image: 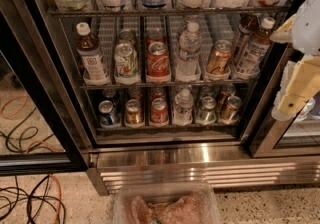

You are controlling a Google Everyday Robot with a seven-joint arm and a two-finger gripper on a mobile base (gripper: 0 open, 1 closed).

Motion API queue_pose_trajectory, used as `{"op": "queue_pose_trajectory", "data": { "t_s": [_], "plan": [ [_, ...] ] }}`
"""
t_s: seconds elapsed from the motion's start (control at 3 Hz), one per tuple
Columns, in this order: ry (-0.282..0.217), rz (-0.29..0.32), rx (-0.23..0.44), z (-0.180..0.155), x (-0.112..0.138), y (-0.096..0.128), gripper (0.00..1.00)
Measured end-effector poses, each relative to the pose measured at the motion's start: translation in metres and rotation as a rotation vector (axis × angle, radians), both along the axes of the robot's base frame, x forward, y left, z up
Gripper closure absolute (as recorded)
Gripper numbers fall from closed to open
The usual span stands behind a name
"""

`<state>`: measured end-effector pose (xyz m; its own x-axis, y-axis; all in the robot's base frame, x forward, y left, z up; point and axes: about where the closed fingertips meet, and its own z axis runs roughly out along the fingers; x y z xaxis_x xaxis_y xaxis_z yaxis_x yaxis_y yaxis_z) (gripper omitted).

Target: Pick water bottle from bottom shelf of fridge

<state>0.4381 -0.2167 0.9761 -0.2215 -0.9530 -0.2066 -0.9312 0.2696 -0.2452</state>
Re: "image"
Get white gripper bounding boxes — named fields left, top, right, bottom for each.
left=270, top=14, right=320, bottom=121

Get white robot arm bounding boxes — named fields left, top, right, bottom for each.
left=270, top=0, right=320, bottom=121

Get rear tea bottle middle right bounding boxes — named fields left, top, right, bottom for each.
left=233, top=14, right=259, bottom=60

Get tea bottle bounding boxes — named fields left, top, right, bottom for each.
left=233, top=14, right=259, bottom=60
left=76, top=22, right=108, bottom=85
left=235, top=17, right=275, bottom=75

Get gold can middle shelf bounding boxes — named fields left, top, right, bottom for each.
left=206, top=40, right=232, bottom=75

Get water bottle middle shelf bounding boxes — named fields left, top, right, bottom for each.
left=176, top=22, right=202, bottom=81

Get silver can bottom shelf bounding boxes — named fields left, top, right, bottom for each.
left=196, top=96, right=216, bottom=125

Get stainless steel fridge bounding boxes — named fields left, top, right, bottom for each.
left=0, top=0, right=319, bottom=195

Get red can bottom shelf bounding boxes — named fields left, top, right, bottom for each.
left=150, top=98, right=169, bottom=125

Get tea bottle middle left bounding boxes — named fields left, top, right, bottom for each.
left=76, top=22, right=108, bottom=85

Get blue can bottom shelf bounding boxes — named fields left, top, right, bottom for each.
left=98, top=100, right=120, bottom=128

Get gold can bottom right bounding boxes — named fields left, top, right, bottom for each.
left=219, top=96, right=242, bottom=124

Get gold can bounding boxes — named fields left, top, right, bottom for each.
left=125, top=99, right=144, bottom=125
left=219, top=96, right=242, bottom=124

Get red cola can middle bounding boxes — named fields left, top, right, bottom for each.
left=147, top=42, right=169, bottom=77

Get white green can middle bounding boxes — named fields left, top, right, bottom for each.
left=114, top=43, right=138, bottom=78

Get gold can bottom left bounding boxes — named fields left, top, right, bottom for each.
left=125, top=99, right=144, bottom=125

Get clear plastic container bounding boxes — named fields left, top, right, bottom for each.
left=113, top=182, right=221, bottom=224

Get orange cable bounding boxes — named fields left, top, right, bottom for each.
left=48, top=173, right=63, bottom=224

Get black cables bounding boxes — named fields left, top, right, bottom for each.
left=0, top=174, right=67, bottom=224

